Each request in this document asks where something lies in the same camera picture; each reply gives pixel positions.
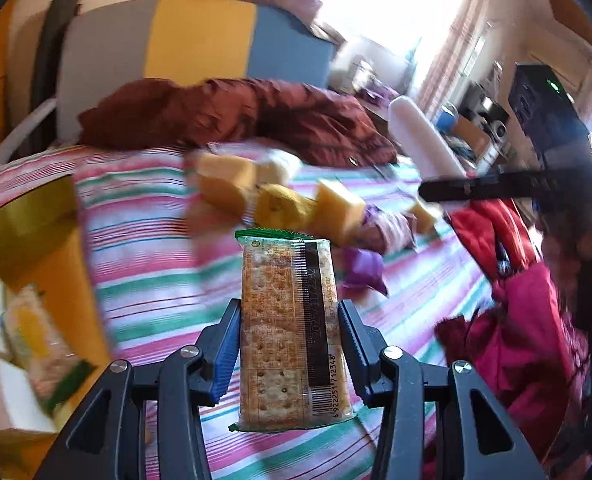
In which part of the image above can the cracker packet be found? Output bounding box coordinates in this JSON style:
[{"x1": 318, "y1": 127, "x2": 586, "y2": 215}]
[{"x1": 234, "y1": 228, "x2": 353, "y2": 432}]

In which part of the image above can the purple candy wrapper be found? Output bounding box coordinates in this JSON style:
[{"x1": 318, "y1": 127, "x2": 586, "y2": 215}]
[{"x1": 343, "y1": 247, "x2": 388, "y2": 296}]

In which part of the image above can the white foam block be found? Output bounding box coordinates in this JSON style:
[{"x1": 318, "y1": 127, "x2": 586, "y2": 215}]
[{"x1": 388, "y1": 96, "x2": 466, "y2": 180}]

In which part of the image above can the yellow sponge block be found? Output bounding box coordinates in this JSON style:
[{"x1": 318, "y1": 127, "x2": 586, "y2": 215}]
[
  {"x1": 409, "y1": 200, "x2": 443, "y2": 234},
  {"x1": 311, "y1": 179, "x2": 366, "y2": 246},
  {"x1": 196, "y1": 153, "x2": 258, "y2": 219}
]

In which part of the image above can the yellow knitted sock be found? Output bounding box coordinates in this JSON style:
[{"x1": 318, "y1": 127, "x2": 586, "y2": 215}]
[{"x1": 253, "y1": 184, "x2": 317, "y2": 232}]

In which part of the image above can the magenta sleeve forearm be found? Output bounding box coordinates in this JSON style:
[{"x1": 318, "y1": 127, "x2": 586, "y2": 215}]
[{"x1": 435, "y1": 262, "x2": 588, "y2": 462}]

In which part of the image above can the wooden desk with clutter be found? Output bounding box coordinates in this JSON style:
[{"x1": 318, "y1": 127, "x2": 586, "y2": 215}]
[{"x1": 335, "y1": 54, "x2": 517, "y2": 172}]

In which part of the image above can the right hand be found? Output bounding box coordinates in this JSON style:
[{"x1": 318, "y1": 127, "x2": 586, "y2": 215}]
[{"x1": 541, "y1": 212, "x2": 592, "y2": 333}]

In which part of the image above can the red fleece cloth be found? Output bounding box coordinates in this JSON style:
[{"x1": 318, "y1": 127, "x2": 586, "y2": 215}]
[{"x1": 450, "y1": 198, "x2": 538, "y2": 283}]

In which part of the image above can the striped pink tablecloth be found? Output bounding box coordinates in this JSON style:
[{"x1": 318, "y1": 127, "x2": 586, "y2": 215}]
[{"x1": 0, "y1": 146, "x2": 493, "y2": 479}]

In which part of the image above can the green snack packet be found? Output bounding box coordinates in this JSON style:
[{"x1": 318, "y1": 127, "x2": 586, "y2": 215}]
[{"x1": 2, "y1": 285, "x2": 95, "y2": 415}]

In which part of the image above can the pink striped sock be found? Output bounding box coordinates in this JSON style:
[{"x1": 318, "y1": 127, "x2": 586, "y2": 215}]
[{"x1": 353, "y1": 205, "x2": 417, "y2": 256}]

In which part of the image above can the white pink paper box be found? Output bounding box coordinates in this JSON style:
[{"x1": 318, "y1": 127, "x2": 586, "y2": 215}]
[{"x1": 0, "y1": 360, "x2": 56, "y2": 440}]

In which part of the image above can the gold rectangular tin tray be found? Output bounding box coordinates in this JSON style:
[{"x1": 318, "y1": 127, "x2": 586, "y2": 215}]
[{"x1": 0, "y1": 173, "x2": 117, "y2": 480}]

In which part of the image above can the wrapped white roll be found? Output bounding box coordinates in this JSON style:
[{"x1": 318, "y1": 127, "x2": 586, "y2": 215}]
[{"x1": 256, "y1": 148, "x2": 302, "y2": 186}]

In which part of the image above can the dark red jacket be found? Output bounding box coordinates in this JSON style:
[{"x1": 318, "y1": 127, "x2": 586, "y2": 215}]
[{"x1": 78, "y1": 78, "x2": 398, "y2": 168}]

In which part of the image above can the grey yellow blue chair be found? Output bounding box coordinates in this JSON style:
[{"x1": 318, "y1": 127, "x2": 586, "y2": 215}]
[{"x1": 0, "y1": 0, "x2": 336, "y2": 165}]

